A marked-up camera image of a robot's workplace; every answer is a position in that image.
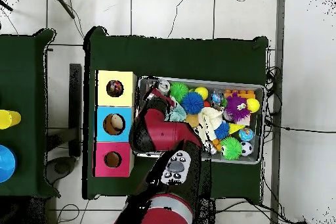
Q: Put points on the silver drink can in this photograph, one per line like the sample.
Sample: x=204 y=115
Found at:
x=164 y=86

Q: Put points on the mint green cloth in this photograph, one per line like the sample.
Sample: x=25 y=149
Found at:
x=178 y=113

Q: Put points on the multicoloured knotted rag toy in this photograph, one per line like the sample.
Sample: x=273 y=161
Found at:
x=114 y=88

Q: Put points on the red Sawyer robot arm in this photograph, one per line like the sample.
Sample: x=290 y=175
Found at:
x=168 y=132

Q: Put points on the wooden box with three holes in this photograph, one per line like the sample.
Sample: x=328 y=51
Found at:
x=115 y=101

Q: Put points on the shallow silver mesh bin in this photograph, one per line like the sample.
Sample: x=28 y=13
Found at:
x=236 y=159

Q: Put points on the blue spiky ball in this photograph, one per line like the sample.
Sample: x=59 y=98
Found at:
x=193 y=103

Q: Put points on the dark green table cloth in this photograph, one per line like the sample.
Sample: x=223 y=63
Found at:
x=26 y=76
x=170 y=55

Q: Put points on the cream cloth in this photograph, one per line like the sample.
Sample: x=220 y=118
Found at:
x=210 y=119

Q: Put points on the purple spiky monster toy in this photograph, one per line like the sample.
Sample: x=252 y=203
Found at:
x=236 y=107

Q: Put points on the orange toy building block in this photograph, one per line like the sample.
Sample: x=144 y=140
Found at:
x=244 y=94

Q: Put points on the green spiky ball with eyes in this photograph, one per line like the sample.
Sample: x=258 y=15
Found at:
x=231 y=148

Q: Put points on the small soccer ball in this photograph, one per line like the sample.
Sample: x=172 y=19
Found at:
x=246 y=148

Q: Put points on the black tripod leg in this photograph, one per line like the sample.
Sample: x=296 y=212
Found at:
x=63 y=5
x=6 y=6

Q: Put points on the yellow cup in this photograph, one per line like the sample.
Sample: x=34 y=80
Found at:
x=10 y=119

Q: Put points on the blue bowl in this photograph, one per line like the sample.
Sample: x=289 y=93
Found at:
x=6 y=163

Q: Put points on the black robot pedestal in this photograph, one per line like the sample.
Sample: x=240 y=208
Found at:
x=206 y=210

